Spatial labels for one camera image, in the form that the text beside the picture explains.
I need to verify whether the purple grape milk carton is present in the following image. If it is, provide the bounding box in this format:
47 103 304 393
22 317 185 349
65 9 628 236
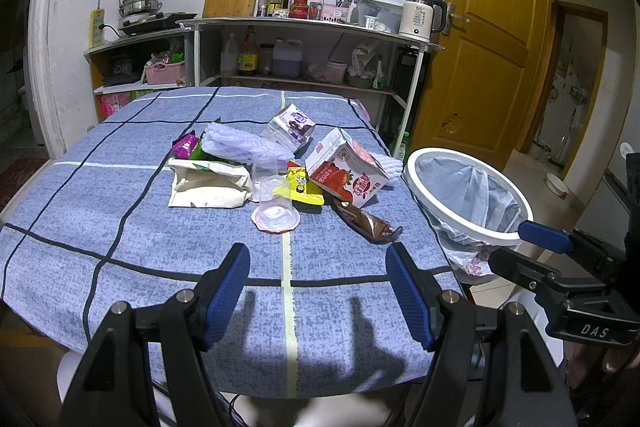
260 104 316 153

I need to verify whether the white paper bag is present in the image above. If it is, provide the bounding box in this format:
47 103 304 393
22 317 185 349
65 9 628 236
168 158 254 209

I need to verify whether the white round trash bin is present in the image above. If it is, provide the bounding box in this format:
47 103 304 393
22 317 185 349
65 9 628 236
400 146 535 278

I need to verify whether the brown chocolate wrapper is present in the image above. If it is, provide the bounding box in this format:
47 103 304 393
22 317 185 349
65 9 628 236
331 198 404 244

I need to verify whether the translucent trash bag liner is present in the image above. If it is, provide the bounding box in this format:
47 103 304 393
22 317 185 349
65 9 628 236
414 155 527 278

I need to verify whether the magenta snack wrapper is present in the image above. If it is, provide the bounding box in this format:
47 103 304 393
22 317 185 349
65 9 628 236
171 131 200 159

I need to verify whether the pink plastic basket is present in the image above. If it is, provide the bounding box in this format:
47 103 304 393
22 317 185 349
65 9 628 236
144 62 186 86

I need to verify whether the white metal shelf rack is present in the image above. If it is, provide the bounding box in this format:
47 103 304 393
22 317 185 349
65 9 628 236
180 17 442 144

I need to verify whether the red strawberry milk carton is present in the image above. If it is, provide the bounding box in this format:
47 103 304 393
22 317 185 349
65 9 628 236
305 128 390 208

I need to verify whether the steel steamer pot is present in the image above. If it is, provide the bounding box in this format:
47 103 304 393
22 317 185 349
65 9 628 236
119 0 162 17

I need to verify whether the black induction cooktop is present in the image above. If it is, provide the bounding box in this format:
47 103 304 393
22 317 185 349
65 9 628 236
118 12 196 37

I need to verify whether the pink knife holder box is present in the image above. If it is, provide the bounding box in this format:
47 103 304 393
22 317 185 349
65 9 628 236
320 3 349 24

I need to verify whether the blue checked tablecloth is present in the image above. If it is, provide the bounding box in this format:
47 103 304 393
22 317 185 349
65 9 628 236
0 85 464 400

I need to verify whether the blue plastic jug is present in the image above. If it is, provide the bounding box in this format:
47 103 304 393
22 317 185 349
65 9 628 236
271 38 304 79

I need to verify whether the yellow wooden door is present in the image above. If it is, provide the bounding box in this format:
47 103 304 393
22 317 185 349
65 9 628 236
411 0 549 170

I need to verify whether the brown cooking oil bottle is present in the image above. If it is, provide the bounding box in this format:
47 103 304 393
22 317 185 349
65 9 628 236
236 25 259 76

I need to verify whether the green glass bottle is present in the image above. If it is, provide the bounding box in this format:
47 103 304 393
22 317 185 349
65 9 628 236
395 131 410 161

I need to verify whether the green pea snack bag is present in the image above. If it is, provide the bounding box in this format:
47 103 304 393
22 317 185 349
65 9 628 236
189 135 239 166

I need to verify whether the wooden low shelf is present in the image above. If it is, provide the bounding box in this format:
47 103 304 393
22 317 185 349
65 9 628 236
84 28 194 121

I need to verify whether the white electric kettle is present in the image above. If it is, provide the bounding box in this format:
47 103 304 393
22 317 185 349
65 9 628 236
399 0 447 42

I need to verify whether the white floor bowl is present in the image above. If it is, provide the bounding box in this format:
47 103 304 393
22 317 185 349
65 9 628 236
544 172 570 198

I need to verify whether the yellow snack bag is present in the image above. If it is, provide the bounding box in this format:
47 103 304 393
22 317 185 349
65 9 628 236
272 161 324 206

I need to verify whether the clear plastic storage container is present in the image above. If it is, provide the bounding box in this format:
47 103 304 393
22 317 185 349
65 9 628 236
350 0 402 34

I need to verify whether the red lid sauce jar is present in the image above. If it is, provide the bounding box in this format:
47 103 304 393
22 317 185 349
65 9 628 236
288 0 309 20

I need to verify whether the person right hand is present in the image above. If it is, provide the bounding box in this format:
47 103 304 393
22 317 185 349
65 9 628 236
567 343 639 387

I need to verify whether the yellow power strip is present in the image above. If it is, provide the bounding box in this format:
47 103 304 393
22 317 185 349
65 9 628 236
89 8 105 49

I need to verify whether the clear plastic cup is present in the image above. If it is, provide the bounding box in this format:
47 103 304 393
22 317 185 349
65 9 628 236
252 153 299 234

